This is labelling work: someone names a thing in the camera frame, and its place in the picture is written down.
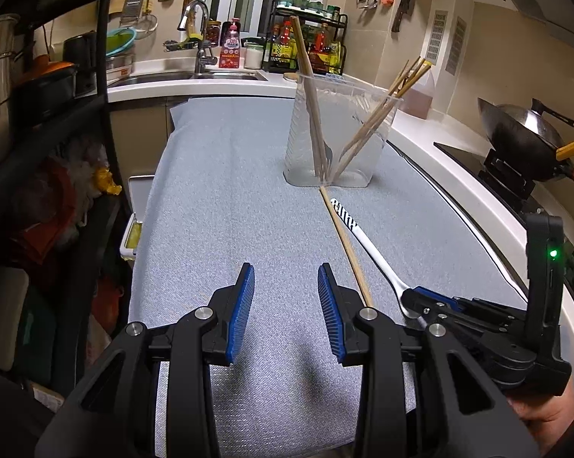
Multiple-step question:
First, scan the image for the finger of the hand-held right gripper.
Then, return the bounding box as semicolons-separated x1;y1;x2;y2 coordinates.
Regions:
400;286;481;318
418;309;490;347

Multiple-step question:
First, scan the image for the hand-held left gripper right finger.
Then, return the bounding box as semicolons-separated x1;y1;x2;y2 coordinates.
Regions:
317;262;540;458

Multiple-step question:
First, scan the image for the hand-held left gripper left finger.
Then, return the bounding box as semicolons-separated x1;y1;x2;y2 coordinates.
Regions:
34;262;256;458

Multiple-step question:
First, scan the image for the white spoon with striped handle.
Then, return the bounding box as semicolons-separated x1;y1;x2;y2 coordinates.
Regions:
330;198;427;321

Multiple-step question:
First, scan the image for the clear plastic container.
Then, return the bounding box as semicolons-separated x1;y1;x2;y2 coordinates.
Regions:
283;71;405;188

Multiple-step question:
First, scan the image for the person's right hand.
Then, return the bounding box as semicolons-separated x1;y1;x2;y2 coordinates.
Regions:
508;376;574;458

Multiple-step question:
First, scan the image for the grey woven mat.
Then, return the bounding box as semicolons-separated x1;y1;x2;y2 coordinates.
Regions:
126;94;530;458

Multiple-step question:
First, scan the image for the black wok stand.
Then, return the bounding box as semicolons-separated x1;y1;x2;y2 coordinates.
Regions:
479;148;537;202

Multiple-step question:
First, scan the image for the black cooktop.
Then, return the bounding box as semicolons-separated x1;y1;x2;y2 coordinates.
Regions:
433;140;574;253

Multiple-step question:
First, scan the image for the white bin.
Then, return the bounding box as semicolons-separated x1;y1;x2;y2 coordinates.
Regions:
119;174;155;261

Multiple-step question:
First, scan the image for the dark steel wok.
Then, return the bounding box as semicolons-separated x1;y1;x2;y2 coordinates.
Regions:
477;97;574;183

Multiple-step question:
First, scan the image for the yellow toy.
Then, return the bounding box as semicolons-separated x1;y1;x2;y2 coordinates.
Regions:
92;166;124;197

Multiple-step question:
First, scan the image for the plastic oil jug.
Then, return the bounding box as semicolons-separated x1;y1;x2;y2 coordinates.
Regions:
398;60;435;118

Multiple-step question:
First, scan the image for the steel sink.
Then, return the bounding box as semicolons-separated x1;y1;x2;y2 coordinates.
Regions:
107;68;269;90

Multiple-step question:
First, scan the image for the white jar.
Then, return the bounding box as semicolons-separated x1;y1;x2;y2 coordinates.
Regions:
244;43;265;70

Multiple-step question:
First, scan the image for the red soap bottle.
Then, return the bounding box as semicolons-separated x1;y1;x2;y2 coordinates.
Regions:
218;18;244;70

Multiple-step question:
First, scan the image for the black spice rack with bottles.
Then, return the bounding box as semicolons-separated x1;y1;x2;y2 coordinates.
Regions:
263;0;349;76

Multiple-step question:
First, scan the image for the steel tray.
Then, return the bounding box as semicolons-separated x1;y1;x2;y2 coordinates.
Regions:
105;52;136;80

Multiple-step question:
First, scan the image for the chrome kitchen faucet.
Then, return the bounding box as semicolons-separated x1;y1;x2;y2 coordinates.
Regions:
178;0;219;76

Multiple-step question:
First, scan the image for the hanging cleaver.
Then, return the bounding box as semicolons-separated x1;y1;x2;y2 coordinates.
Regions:
391;0;417;34

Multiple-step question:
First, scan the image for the black shelf rack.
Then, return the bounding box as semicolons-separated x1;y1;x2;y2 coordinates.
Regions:
0;0;177;458

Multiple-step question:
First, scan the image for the green colander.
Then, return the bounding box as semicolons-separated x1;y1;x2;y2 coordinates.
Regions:
105;27;137;58

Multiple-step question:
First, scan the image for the orange-lidded pot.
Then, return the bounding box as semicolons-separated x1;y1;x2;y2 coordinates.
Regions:
16;58;78;124

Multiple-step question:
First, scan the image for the black pot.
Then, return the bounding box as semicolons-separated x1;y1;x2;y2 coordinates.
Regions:
62;30;99;97

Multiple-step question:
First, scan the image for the metal grater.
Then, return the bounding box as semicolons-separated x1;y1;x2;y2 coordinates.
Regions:
119;0;150;28

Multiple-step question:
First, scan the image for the grey-handled metal fork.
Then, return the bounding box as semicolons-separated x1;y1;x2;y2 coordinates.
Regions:
310;105;336;179

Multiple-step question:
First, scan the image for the wall vent grille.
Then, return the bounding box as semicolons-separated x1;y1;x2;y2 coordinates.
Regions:
446;16;467;78
428;10;449;68

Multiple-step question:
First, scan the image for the wire strainer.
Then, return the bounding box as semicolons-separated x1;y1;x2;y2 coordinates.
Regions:
135;8;159;35

